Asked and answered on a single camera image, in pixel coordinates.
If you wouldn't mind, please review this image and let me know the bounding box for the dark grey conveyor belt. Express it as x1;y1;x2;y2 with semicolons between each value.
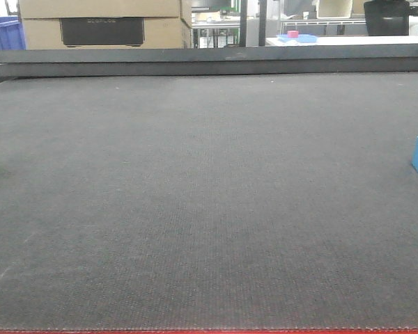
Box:
0;73;418;330

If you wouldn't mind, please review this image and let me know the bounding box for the pink block in background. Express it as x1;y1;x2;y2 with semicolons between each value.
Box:
287;30;299;38

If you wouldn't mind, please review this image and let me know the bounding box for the blue tray in background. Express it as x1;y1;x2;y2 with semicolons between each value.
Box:
277;34;318;44

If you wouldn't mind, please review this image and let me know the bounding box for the large cardboard box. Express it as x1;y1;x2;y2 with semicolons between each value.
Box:
19;0;192;49

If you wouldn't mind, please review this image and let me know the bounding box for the black office chair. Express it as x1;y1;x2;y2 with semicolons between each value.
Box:
364;0;410;36

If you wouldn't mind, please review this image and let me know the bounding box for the white background table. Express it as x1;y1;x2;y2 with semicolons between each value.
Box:
266;35;418;47

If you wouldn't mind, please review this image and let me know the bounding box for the blue crate far left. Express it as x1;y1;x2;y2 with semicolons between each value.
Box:
0;16;26;50

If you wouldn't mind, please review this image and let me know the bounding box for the black vertical post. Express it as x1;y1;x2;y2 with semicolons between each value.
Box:
239;0;247;47

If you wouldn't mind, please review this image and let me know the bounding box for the dark conveyor side rail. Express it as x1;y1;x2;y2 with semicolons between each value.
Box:
0;44;418;77

